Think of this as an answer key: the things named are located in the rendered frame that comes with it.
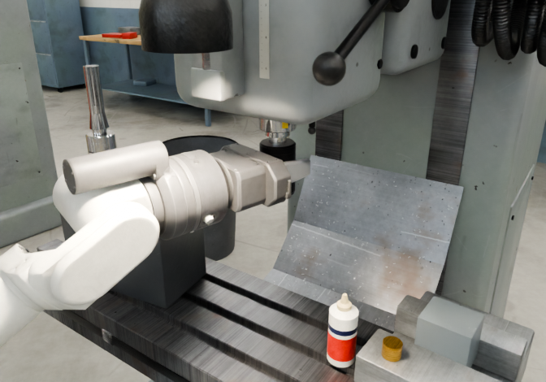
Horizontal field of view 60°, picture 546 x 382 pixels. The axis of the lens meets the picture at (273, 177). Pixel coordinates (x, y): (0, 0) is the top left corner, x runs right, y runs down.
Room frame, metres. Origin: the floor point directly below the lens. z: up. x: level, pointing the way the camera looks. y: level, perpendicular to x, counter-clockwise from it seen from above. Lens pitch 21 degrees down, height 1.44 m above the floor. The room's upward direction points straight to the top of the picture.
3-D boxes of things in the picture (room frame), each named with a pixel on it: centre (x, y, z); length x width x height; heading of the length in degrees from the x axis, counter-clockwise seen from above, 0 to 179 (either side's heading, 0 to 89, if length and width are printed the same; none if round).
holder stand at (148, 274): (0.75, 0.25, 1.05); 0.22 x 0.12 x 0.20; 64
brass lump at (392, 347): (0.43, -0.13, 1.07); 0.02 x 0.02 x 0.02
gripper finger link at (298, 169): (0.56, -0.03, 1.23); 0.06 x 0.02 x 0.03; 130
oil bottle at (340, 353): (0.54, -0.10, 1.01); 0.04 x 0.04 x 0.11
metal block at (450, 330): (0.45, -0.20, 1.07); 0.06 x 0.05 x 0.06; 53
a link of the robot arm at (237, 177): (0.53, 0.06, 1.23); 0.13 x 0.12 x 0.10; 40
